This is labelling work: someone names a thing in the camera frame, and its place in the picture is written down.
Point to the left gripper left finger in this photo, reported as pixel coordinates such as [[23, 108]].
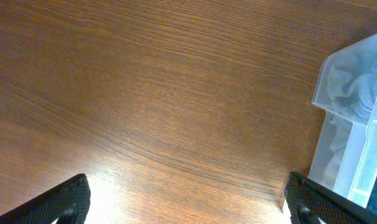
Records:
[[68, 202]]

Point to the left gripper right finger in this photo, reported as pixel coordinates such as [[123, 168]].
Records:
[[309, 202]]

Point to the clear plastic storage bin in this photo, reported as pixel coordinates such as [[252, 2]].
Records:
[[345, 160]]

